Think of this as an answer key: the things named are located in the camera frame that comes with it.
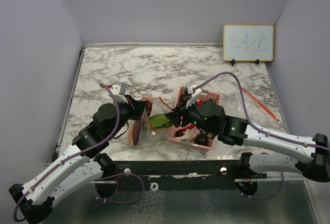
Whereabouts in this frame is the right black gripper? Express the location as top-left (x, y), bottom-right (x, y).
top-left (165, 97), bottom-right (217, 135)

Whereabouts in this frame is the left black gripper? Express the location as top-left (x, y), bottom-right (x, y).
top-left (108, 95), bottom-right (148, 139)

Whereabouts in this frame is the clear orange-zip bag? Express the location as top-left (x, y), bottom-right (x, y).
top-left (242, 88), bottom-right (280, 122)
top-left (141, 96), bottom-right (172, 138)

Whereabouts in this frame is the green leaf vegetable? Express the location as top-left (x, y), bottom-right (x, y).
top-left (149, 114), bottom-right (173, 130)

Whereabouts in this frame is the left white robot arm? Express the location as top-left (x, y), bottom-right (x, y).
top-left (9, 95), bottom-right (147, 223)

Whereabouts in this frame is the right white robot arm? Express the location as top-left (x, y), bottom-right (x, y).
top-left (165, 100), bottom-right (329, 182)

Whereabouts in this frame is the dark red cherry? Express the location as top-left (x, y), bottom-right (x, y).
top-left (175, 130), bottom-right (185, 137)

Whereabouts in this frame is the white garlic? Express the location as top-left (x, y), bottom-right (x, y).
top-left (177, 129), bottom-right (199, 141)

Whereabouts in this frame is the dark mangosteen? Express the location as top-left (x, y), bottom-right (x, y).
top-left (194, 134), bottom-right (209, 147)

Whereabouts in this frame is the pink plastic basket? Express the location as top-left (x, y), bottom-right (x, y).
top-left (167, 90), bottom-right (221, 150)

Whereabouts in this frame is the small framed whiteboard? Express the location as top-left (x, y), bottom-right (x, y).
top-left (223, 24), bottom-right (274, 65)

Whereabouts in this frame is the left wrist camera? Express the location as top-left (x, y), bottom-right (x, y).
top-left (100, 82), bottom-right (128, 104)

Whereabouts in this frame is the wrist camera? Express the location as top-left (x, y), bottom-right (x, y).
top-left (182, 82), bottom-right (202, 109)
top-left (100, 82), bottom-right (128, 104)

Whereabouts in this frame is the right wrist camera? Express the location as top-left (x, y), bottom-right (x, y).
top-left (182, 82), bottom-right (202, 109)

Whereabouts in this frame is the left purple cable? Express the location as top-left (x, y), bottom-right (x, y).
top-left (12, 83), bottom-right (145, 221)

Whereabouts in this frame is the purple cable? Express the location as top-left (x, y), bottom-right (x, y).
top-left (12, 83), bottom-right (145, 221)
top-left (194, 72), bottom-right (330, 201)

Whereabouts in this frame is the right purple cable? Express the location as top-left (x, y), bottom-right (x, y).
top-left (194, 72), bottom-right (330, 201)

